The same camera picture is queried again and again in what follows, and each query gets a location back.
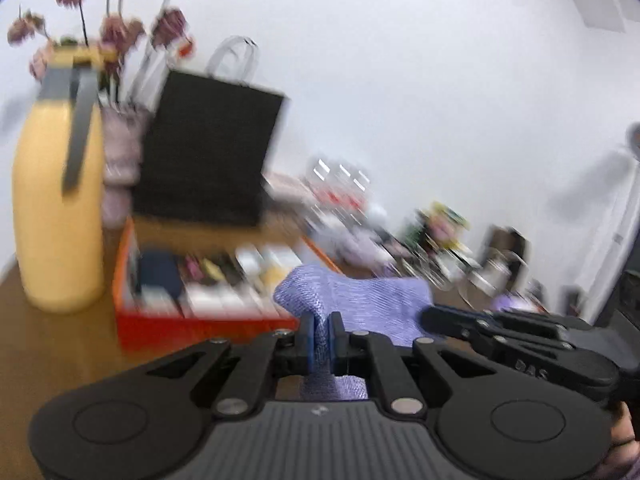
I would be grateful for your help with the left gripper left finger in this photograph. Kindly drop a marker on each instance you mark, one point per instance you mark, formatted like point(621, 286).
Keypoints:
point(242, 376)

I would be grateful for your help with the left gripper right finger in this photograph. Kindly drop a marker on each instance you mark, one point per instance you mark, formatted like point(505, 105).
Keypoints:
point(403, 381)

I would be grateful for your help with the person right hand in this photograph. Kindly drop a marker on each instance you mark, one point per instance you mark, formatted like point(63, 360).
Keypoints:
point(622, 461)

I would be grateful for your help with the orange cardboard box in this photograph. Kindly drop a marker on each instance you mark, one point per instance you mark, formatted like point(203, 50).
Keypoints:
point(217, 300)

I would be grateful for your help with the water bottle middle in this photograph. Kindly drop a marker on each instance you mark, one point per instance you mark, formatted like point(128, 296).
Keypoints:
point(344, 189)

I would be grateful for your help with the water bottle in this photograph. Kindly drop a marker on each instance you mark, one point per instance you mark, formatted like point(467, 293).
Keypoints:
point(361, 183)
point(319, 181)
point(344, 189)

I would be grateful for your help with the water bottle left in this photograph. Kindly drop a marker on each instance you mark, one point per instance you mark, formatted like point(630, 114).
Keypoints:
point(319, 181)

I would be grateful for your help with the purple knitted cloth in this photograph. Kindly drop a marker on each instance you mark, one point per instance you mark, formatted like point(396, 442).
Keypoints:
point(389, 306)

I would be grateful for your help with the yellow thermos jug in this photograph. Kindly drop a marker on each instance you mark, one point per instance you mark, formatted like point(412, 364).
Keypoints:
point(57, 183)

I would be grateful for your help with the navy blue pouch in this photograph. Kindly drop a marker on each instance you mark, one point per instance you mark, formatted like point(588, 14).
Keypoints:
point(158, 269)

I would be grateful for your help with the dried pink flower bouquet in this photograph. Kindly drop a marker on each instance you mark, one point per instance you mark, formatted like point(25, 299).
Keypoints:
point(128, 47)

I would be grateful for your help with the black paper shopping bag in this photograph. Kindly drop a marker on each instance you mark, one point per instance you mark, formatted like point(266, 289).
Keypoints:
point(204, 150)

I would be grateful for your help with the water bottle right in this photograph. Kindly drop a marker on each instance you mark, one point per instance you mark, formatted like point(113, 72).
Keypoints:
point(361, 183)

